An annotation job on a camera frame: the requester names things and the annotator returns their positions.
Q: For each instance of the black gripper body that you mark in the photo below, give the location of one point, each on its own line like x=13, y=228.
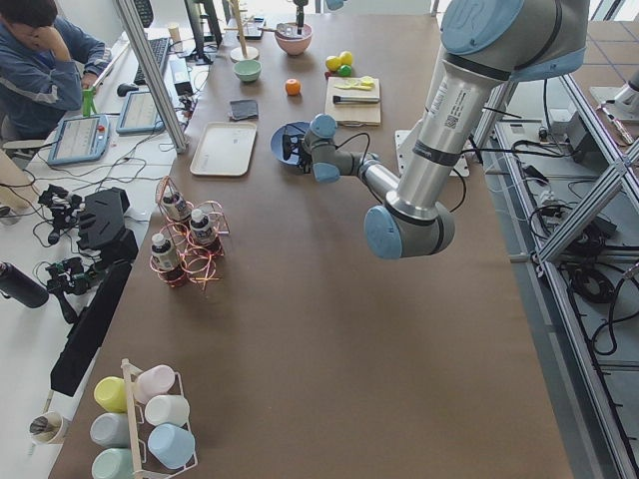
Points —
x=288, y=148

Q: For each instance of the blue round plate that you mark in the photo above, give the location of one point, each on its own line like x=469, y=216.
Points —
x=292, y=128

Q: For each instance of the orange fruit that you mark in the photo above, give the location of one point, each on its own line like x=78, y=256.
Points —
x=293, y=87

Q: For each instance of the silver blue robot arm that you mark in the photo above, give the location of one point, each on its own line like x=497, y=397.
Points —
x=483, y=44

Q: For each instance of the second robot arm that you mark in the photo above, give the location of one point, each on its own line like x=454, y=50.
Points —
x=302, y=4

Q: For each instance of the grey folded cloth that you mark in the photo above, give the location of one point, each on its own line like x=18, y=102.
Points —
x=244, y=109

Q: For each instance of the cream rectangular tray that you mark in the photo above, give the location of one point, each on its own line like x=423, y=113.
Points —
x=224, y=150

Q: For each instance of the wooden cutting board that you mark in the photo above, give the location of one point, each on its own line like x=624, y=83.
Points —
x=352, y=114

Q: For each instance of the green bowl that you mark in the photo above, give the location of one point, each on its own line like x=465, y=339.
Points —
x=248, y=71

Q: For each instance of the green lime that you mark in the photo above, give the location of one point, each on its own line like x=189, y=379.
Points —
x=344, y=71

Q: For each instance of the yellow plastic knife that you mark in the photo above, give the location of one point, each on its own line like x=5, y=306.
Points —
x=361, y=88

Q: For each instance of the wooden mug tree stand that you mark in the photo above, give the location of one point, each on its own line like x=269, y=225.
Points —
x=244, y=51

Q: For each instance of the pink bowl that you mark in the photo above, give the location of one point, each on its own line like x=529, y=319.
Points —
x=292, y=40

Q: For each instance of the dark drink bottle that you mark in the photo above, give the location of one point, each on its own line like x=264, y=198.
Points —
x=201, y=228
x=164, y=253
x=176, y=207

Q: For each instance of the blue teach pendant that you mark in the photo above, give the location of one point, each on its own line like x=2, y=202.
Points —
x=139, y=115
x=80, y=140

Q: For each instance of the black keyboard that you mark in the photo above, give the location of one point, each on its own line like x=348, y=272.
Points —
x=160, y=53

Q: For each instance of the black computer mouse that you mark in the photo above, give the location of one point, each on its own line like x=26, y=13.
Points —
x=124, y=89

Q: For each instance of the black foam holder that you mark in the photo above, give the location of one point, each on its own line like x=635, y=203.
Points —
x=101, y=226

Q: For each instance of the person in blue jacket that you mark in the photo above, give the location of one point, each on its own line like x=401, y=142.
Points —
x=47, y=63

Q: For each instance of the pink cup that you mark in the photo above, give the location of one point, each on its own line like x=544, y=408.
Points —
x=153, y=382

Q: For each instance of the white cup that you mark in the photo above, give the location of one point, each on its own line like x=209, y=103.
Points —
x=165, y=408

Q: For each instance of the yellow cup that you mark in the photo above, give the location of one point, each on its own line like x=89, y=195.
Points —
x=110, y=394

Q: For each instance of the black water bottle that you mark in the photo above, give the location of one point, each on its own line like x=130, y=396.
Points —
x=17, y=285

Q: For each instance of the light blue cup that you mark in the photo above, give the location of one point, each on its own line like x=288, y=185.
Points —
x=173, y=446

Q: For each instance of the grey cup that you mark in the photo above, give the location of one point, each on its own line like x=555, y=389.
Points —
x=111, y=430

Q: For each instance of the mint green cup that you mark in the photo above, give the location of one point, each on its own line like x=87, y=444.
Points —
x=113, y=463

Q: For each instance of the paper cup with items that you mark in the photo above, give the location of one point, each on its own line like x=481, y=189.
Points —
x=48, y=428

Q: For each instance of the silver cylindrical knife handle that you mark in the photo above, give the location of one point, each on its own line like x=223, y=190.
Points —
x=355, y=100

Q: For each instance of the copper wire bottle rack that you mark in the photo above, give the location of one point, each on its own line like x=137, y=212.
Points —
x=189, y=244

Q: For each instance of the aluminium frame post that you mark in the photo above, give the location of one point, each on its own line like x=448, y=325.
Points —
x=132, y=25

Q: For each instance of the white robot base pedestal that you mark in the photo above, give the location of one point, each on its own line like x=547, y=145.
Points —
x=405, y=150

